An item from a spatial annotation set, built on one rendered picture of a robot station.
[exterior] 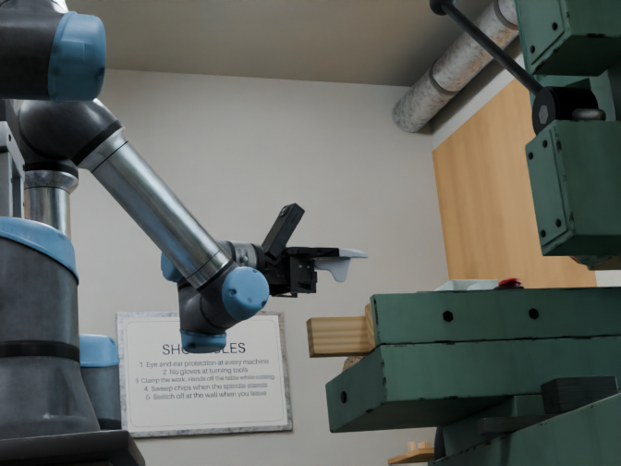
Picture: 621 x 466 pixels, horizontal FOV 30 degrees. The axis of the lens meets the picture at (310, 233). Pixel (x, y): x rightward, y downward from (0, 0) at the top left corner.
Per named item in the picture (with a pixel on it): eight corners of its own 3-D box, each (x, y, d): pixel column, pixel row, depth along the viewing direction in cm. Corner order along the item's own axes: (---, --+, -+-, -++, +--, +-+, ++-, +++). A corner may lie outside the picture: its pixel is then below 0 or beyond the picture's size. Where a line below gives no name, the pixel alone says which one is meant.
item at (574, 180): (620, 255, 118) (601, 146, 122) (657, 234, 112) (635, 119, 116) (536, 257, 116) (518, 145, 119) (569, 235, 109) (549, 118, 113)
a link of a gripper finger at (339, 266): (369, 282, 204) (316, 284, 205) (367, 249, 205) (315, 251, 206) (368, 280, 201) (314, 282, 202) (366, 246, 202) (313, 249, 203)
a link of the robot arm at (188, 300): (200, 339, 184) (196, 273, 187) (173, 355, 193) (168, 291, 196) (245, 341, 187) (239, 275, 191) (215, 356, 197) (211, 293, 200)
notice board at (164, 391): (291, 430, 434) (281, 311, 448) (293, 429, 433) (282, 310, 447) (121, 438, 413) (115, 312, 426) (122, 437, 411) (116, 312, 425)
